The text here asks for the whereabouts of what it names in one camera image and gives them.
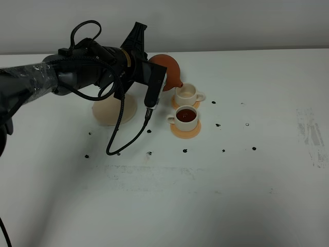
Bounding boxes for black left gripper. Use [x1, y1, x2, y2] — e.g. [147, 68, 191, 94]
[113, 22, 149, 99]

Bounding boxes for brown clay teapot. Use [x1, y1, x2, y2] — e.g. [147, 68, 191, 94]
[149, 54, 183, 92]

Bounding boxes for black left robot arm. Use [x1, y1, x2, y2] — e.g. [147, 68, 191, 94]
[1, 20, 147, 155]

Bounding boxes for beige round teapot saucer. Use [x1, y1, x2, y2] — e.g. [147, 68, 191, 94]
[92, 94, 137, 126]

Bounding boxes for far orange coaster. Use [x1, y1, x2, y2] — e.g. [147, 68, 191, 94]
[171, 96, 200, 110]

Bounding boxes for orange coaster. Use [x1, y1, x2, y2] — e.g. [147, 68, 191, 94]
[171, 96, 200, 110]
[170, 121, 202, 139]

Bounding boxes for far white teacup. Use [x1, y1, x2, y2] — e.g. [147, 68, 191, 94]
[174, 83, 206, 106]

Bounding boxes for white teacup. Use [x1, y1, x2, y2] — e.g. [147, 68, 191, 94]
[167, 105, 199, 132]
[174, 83, 206, 106]

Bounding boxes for near white teacup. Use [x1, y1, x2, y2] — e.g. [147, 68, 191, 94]
[167, 105, 199, 132]

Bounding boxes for near orange coaster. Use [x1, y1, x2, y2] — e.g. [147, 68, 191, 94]
[170, 121, 202, 139]

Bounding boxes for black braided camera cable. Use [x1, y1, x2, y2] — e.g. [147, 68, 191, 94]
[41, 20, 155, 156]

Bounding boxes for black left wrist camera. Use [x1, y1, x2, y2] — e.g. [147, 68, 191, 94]
[133, 60, 167, 109]

